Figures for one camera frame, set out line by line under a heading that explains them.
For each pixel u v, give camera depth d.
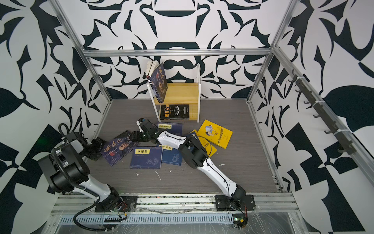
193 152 0.64
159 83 0.85
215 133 0.99
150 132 0.80
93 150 0.82
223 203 0.74
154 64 0.81
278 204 0.76
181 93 0.98
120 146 0.93
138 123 0.92
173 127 1.02
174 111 1.07
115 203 0.69
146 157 0.90
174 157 0.89
